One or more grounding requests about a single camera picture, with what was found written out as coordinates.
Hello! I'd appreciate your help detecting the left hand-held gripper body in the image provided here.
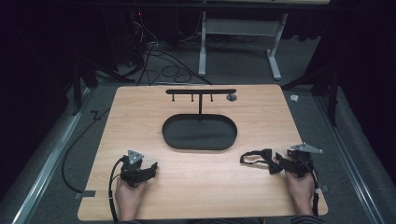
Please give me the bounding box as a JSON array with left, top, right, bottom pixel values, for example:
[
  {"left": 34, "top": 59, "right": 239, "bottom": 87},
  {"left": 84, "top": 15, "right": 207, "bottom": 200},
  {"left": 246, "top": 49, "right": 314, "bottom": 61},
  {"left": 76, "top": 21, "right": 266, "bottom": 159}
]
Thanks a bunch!
[{"left": 120, "top": 149, "right": 154, "bottom": 189}]

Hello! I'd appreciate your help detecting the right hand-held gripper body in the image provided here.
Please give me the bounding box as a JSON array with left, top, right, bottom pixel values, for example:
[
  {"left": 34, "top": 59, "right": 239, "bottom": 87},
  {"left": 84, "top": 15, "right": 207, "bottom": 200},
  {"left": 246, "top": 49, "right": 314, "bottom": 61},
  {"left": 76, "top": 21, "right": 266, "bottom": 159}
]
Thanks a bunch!
[{"left": 286, "top": 142, "right": 324, "bottom": 179}]

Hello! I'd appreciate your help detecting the black bow tie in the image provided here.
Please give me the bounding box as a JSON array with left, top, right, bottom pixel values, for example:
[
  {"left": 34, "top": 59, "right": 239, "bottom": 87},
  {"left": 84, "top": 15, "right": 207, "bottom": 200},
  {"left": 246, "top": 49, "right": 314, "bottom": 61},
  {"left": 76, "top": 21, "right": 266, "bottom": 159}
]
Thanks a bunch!
[{"left": 239, "top": 147, "right": 284, "bottom": 175}]

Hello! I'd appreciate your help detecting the person's right hand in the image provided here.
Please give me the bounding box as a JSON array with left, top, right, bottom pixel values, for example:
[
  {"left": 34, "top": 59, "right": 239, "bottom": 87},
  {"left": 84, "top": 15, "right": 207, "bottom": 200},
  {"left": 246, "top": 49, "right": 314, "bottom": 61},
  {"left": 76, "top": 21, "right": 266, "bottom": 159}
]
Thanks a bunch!
[{"left": 284, "top": 169, "right": 316, "bottom": 217}]

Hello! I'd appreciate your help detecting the person's left hand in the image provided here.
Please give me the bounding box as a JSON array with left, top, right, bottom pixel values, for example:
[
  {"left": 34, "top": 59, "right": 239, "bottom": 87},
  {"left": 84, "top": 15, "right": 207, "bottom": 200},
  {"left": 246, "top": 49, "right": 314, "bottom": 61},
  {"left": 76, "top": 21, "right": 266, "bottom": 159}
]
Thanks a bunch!
[{"left": 114, "top": 178, "right": 149, "bottom": 220}]

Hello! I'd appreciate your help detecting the grey tape piece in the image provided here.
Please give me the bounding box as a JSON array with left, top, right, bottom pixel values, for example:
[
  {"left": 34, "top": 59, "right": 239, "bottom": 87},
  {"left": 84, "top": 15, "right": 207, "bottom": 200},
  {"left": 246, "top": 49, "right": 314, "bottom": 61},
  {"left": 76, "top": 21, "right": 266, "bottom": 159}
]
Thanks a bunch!
[{"left": 74, "top": 189, "right": 97, "bottom": 200}]

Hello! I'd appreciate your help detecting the black hook stand with tray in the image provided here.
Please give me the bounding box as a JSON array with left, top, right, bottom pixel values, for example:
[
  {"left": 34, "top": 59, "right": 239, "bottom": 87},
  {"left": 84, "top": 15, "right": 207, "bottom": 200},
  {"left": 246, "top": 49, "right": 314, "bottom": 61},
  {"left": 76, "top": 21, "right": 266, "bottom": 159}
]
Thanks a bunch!
[{"left": 162, "top": 88, "right": 238, "bottom": 151}]

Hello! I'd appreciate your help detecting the black tripod stand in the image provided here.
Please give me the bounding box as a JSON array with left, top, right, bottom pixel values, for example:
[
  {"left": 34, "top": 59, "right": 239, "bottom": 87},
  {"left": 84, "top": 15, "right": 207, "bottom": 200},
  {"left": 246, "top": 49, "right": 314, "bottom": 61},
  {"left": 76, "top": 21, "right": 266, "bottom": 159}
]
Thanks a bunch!
[
  {"left": 70, "top": 57, "right": 135, "bottom": 117},
  {"left": 280, "top": 66, "right": 341, "bottom": 128}
]

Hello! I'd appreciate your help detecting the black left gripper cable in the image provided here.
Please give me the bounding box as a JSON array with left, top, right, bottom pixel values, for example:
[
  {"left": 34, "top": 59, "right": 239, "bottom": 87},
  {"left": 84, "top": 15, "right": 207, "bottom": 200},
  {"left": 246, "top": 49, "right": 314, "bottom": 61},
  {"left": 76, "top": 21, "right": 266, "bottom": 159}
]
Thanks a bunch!
[{"left": 107, "top": 156, "right": 126, "bottom": 223}]

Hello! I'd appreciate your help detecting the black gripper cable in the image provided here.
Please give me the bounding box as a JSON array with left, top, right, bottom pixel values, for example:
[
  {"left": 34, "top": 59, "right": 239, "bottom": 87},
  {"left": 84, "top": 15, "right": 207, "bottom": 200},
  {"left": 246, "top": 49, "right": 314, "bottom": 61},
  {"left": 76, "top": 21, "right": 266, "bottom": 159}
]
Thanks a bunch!
[
  {"left": 107, "top": 156, "right": 126, "bottom": 223},
  {"left": 299, "top": 158, "right": 320, "bottom": 217}
]

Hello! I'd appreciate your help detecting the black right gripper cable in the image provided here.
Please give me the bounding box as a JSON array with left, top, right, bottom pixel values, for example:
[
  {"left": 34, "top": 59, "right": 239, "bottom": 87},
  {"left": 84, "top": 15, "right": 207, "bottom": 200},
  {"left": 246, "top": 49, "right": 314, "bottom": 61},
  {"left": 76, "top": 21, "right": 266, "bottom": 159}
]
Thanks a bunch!
[{"left": 299, "top": 158, "right": 320, "bottom": 217}]

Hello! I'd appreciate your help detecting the aluminium floor rail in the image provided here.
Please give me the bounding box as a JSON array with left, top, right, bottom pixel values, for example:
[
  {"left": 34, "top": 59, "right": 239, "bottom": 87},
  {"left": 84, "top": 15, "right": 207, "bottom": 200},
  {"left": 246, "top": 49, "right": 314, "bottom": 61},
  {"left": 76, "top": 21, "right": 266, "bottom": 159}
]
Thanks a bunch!
[
  {"left": 11, "top": 88, "right": 94, "bottom": 224},
  {"left": 312, "top": 95, "right": 386, "bottom": 224}
]

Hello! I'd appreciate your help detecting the black floor cable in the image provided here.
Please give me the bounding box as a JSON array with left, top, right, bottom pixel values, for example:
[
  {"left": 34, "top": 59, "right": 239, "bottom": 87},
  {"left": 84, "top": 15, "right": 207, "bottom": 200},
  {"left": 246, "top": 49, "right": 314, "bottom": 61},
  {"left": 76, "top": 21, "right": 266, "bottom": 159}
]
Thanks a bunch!
[{"left": 61, "top": 106, "right": 112, "bottom": 194}]

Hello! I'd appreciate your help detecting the tangle of floor cables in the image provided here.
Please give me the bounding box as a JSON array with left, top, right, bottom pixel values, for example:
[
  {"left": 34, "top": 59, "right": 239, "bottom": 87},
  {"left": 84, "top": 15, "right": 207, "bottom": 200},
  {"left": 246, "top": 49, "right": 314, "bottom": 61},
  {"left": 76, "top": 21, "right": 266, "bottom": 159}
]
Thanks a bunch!
[{"left": 125, "top": 12, "right": 214, "bottom": 87}]

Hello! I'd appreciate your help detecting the white metal desk frame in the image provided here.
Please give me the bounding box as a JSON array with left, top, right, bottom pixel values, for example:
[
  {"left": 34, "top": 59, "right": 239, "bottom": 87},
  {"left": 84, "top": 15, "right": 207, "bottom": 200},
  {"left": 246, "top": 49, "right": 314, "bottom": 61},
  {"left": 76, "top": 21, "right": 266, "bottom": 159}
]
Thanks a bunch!
[{"left": 197, "top": 11, "right": 290, "bottom": 81}]

